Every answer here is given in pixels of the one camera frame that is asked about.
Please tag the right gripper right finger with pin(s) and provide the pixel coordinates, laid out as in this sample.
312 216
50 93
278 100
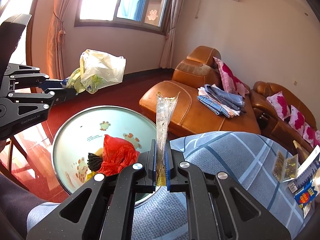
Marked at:
218 207

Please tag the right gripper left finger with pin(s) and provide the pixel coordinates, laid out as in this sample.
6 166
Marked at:
103 207

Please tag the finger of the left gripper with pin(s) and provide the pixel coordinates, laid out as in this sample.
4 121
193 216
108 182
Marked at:
50 84
63 94

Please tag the yellow white plastic bag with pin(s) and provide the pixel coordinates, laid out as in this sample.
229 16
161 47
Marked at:
96 70

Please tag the black foam net sleeve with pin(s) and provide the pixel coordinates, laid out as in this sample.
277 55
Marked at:
94 162

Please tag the red plastic bag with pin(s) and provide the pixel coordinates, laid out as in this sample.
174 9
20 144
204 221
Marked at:
117 154

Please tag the clear plastic wrapper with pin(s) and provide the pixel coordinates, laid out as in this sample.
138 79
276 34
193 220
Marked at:
164 110

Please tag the round metal basin bin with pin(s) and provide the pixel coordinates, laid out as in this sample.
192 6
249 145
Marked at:
84 133

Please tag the clear packet strip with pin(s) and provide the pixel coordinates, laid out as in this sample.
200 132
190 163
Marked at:
278 166
290 169

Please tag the small white paper packet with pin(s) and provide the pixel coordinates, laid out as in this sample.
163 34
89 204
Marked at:
306 209

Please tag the blue Look milk carton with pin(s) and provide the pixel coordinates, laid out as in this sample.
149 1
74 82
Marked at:
306 194

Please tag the orange curtain left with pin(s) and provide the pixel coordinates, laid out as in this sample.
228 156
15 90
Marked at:
56 39

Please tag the orange leather chaise sofa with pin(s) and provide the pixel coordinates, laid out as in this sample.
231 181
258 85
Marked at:
190 116

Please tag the dark blue milk carton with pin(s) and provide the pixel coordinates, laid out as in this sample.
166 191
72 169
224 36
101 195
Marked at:
305 171

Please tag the brown leather three-seat sofa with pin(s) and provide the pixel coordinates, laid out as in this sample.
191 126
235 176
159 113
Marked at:
273 127

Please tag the folded blue plaid clothes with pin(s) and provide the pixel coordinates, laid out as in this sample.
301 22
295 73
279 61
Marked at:
221 102

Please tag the pink floral pillow middle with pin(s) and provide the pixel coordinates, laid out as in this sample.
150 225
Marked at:
297 120

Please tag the pink floral pillow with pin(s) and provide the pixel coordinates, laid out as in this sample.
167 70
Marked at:
279 103
311 136
297 120

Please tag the pink floral pillow right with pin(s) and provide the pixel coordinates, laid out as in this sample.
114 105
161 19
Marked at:
311 136

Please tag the pink floral pillow left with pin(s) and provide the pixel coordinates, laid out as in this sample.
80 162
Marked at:
279 103

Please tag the pink pillow on chaise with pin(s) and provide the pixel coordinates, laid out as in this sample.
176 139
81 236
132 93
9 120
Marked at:
231 84

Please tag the beige curtain right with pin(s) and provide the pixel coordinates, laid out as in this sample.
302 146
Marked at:
175 11

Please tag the window with brown frame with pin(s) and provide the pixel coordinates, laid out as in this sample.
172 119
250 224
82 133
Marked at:
145 15

